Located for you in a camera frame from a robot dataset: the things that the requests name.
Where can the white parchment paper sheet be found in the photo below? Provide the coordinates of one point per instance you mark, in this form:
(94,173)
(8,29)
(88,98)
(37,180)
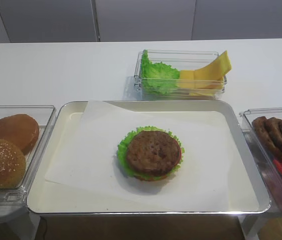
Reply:
(89,159)

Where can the red tomato under patty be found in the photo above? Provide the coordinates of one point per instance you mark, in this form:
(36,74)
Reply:
(179,156)

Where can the brown burger patty on stack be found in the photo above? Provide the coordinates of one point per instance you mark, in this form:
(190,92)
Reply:
(152,153)

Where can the middle brown patty in bin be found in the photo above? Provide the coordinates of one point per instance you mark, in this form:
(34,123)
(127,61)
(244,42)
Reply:
(273,128)

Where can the clear bin with patties tomato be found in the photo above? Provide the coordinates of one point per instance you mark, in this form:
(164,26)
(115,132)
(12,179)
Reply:
(263,159)

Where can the clear bin with lettuce cheese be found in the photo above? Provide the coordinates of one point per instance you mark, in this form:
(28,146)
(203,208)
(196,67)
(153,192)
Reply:
(181,60)

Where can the bottom bun under stack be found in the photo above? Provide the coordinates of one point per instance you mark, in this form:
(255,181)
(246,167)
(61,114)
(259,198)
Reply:
(150,178)

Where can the yellow cheese slices in bin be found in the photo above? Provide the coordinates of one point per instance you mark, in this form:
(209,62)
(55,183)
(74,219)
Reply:
(206,81)

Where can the green lettuce under patty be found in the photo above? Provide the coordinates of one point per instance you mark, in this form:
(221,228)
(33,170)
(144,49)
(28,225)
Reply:
(122,149)

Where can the plain brown bun bottom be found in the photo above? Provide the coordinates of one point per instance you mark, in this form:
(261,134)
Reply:
(21,130)

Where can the sesame seed bun top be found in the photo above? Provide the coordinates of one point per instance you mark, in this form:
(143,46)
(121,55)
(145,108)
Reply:
(12,165)

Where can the silver metal baking tray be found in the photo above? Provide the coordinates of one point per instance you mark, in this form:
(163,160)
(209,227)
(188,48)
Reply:
(246,190)

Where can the left brown patty in bin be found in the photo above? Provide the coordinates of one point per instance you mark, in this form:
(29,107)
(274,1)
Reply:
(264,137)

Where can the green lettuce leaves in bin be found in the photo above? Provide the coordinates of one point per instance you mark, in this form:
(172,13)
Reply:
(158,78)

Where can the yellow cheese slice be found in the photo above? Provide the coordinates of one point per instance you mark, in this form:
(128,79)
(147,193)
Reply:
(215,70)

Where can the clear bin with buns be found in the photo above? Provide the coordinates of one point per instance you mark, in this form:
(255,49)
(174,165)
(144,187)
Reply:
(45,117)

